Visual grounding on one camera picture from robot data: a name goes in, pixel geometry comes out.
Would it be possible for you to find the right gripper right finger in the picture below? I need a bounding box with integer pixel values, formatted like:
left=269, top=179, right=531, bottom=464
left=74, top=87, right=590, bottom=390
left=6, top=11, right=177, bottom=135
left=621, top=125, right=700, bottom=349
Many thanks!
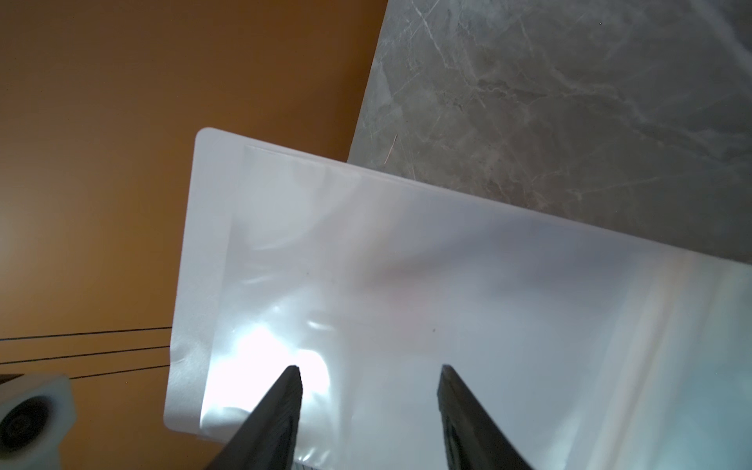
left=437, top=364, right=532, bottom=470

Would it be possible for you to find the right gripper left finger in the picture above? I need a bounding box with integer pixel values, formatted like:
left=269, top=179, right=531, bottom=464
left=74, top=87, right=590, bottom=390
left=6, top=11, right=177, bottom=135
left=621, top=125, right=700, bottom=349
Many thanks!
left=207, top=365, right=303, bottom=470

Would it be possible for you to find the pink photo album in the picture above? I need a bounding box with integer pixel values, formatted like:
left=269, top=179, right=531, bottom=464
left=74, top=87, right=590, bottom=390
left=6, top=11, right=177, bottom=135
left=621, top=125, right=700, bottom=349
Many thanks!
left=164, top=128, right=751, bottom=469

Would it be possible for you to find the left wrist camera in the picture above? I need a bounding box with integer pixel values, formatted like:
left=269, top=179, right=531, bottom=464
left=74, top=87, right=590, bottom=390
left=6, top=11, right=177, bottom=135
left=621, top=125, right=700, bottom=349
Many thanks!
left=1, top=373, right=76, bottom=470

